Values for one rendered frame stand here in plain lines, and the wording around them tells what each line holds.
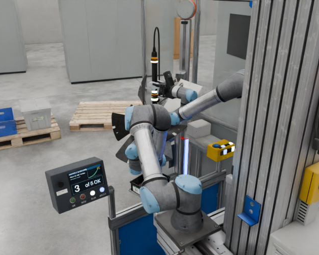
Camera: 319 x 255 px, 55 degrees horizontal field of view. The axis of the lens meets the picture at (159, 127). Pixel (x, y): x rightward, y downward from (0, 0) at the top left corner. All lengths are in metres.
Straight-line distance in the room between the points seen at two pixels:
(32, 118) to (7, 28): 4.49
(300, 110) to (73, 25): 6.60
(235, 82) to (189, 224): 0.71
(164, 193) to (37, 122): 3.66
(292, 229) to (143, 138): 0.71
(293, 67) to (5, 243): 2.75
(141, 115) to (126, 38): 6.12
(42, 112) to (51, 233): 2.13
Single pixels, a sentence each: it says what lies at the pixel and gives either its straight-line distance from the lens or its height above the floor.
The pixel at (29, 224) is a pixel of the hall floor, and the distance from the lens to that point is 3.28.
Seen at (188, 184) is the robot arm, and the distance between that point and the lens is 1.32.
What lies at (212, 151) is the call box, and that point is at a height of 1.04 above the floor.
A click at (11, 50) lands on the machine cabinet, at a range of 8.97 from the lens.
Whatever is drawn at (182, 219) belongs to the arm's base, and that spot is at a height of 1.10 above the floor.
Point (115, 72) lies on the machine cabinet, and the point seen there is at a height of 0.21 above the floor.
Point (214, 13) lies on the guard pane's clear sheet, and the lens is 2.59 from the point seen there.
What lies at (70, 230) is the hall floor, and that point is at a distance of 3.09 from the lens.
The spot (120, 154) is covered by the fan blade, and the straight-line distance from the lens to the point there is 2.17.
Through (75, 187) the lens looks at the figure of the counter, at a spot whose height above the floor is 1.17.
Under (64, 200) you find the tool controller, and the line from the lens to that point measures 1.53.
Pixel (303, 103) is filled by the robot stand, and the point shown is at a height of 1.71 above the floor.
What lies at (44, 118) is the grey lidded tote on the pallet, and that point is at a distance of 4.78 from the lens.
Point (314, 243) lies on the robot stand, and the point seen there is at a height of 1.23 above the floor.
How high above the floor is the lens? 2.02
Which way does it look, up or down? 24 degrees down
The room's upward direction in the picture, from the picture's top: straight up
